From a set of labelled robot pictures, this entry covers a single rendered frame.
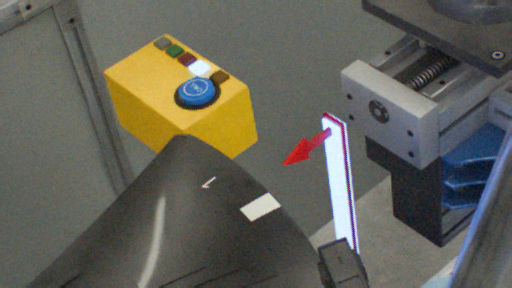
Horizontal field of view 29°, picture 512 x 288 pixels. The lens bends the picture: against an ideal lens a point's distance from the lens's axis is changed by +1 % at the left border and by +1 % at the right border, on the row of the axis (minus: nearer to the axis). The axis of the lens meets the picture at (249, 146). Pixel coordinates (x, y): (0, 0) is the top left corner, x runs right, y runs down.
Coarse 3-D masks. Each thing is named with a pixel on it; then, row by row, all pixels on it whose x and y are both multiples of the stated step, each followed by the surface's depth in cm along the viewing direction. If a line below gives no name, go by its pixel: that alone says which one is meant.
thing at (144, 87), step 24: (144, 48) 120; (120, 72) 117; (144, 72) 117; (168, 72) 116; (192, 72) 115; (120, 96) 118; (144, 96) 113; (168, 96) 113; (216, 96) 111; (240, 96) 112; (120, 120) 123; (144, 120) 116; (168, 120) 110; (192, 120) 109; (216, 120) 111; (240, 120) 114; (216, 144) 113; (240, 144) 116
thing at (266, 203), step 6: (258, 198) 85; (264, 198) 85; (270, 198) 85; (252, 204) 85; (258, 204) 85; (264, 204) 85; (270, 204) 85; (276, 204) 85; (246, 210) 84; (252, 210) 84; (258, 210) 84; (264, 210) 84; (270, 210) 84; (252, 216) 84; (258, 216) 84
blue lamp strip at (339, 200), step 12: (324, 120) 89; (336, 132) 88; (336, 144) 90; (336, 156) 91; (336, 168) 92; (336, 180) 94; (336, 192) 95; (336, 204) 96; (336, 216) 98; (348, 216) 96; (336, 228) 99; (348, 228) 97; (348, 240) 99
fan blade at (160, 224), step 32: (160, 160) 88; (192, 160) 88; (224, 160) 88; (128, 192) 86; (160, 192) 86; (192, 192) 86; (224, 192) 85; (256, 192) 86; (96, 224) 84; (128, 224) 84; (160, 224) 83; (192, 224) 83; (224, 224) 83; (256, 224) 83; (288, 224) 84; (64, 256) 82; (96, 256) 81; (128, 256) 81; (160, 256) 80; (192, 256) 80; (224, 256) 80; (256, 256) 81; (288, 256) 82
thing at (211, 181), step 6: (210, 174) 87; (216, 174) 87; (198, 180) 86; (204, 180) 86; (210, 180) 86; (216, 180) 86; (222, 180) 86; (192, 186) 86; (198, 186) 86; (204, 186) 86; (210, 186) 86; (216, 186) 86; (204, 192) 85; (210, 192) 85
